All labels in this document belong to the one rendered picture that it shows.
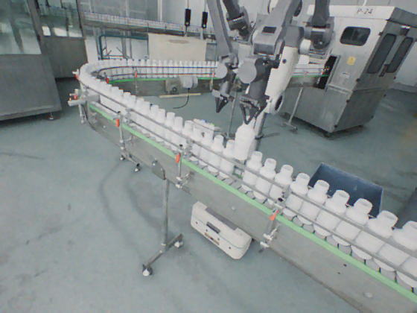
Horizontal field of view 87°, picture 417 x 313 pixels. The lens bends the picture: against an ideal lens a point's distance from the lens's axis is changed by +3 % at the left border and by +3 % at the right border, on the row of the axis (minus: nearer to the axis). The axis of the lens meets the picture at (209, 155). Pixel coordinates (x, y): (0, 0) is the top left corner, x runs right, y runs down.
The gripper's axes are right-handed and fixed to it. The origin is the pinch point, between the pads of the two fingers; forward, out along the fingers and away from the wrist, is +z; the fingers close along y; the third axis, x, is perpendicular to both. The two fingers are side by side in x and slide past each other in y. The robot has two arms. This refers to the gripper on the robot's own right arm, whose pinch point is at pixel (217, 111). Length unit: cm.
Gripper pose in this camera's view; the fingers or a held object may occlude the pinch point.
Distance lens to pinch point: 112.3
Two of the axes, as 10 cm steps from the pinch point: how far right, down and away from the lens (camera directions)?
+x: 5.4, -0.4, 8.4
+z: -3.3, 9.1, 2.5
